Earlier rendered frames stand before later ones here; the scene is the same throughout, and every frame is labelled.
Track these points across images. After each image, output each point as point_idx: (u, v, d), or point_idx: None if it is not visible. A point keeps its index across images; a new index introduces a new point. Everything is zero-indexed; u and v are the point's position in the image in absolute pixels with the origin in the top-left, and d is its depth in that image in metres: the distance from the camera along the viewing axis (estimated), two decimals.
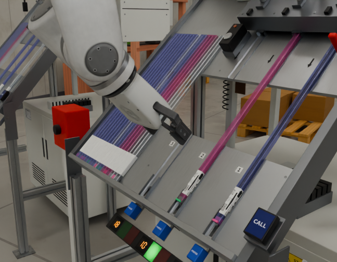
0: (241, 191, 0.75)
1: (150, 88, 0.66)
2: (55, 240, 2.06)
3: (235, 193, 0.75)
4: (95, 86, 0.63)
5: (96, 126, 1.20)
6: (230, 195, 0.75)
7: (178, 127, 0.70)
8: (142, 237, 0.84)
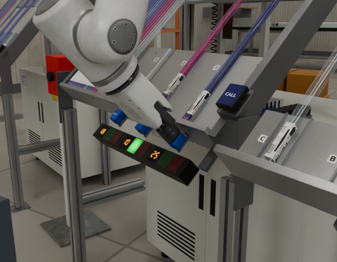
0: (207, 93, 0.79)
1: (152, 87, 0.66)
2: (51, 198, 2.11)
3: (202, 95, 0.79)
4: (98, 83, 0.63)
5: None
6: (198, 98, 0.79)
7: (167, 126, 0.74)
8: (126, 136, 0.89)
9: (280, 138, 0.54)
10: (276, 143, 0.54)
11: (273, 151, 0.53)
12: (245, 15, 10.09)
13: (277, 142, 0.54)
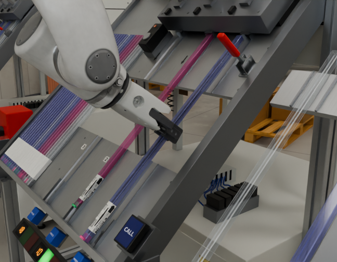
0: (112, 206, 0.71)
1: None
2: None
3: (106, 207, 0.71)
4: None
5: (23, 128, 1.17)
6: (102, 210, 0.71)
7: None
8: (39, 244, 0.82)
9: None
10: None
11: None
12: None
13: None
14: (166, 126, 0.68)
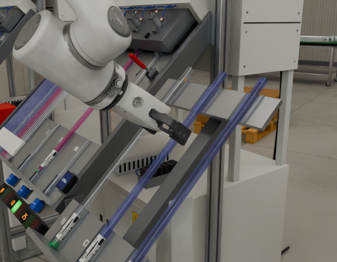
0: None
1: None
2: None
3: None
4: None
5: (7, 119, 1.53)
6: None
7: None
8: (13, 197, 1.18)
9: (67, 224, 0.83)
10: (64, 227, 0.83)
11: (60, 233, 0.82)
12: None
13: (65, 226, 0.83)
14: (165, 122, 0.65)
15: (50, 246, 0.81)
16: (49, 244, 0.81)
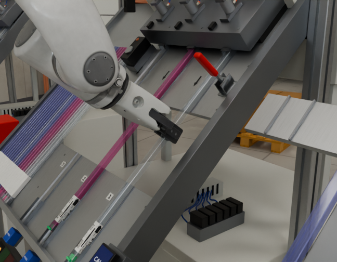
0: None
1: None
2: None
3: None
4: None
5: (5, 141, 1.15)
6: None
7: None
8: None
9: (88, 235, 0.70)
10: (84, 239, 0.70)
11: (80, 246, 0.69)
12: None
13: (85, 238, 0.69)
14: (166, 126, 0.68)
15: (68, 261, 0.68)
16: (67, 259, 0.68)
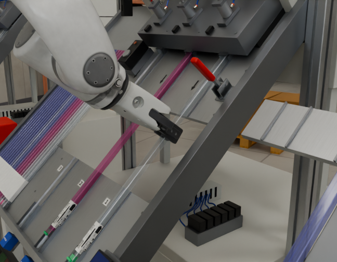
0: None
1: None
2: None
3: None
4: None
5: (3, 144, 1.15)
6: None
7: None
8: None
9: (88, 235, 0.70)
10: (85, 239, 0.70)
11: (80, 247, 0.69)
12: None
13: (86, 238, 0.70)
14: (166, 126, 0.68)
15: (69, 261, 0.68)
16: (67, 259, 0.68)
